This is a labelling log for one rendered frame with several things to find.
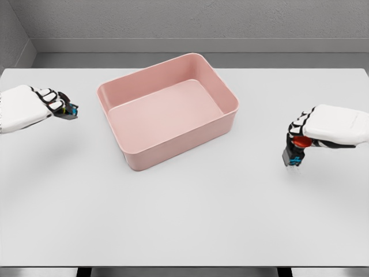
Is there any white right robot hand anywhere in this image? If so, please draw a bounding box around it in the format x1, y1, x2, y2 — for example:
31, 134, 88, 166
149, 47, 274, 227
285, 104, 369, 152

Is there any black switch with coloured terminals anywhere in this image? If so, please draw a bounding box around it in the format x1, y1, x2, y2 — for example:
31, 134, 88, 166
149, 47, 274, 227
54, 100, 80, 120

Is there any pink rectangular plastic basket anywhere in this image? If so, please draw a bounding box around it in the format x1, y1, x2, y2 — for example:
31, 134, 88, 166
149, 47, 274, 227
96, 53, 240, 173

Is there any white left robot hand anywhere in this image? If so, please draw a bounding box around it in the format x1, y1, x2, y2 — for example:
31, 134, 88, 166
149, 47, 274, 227
0, 84, 71, 135

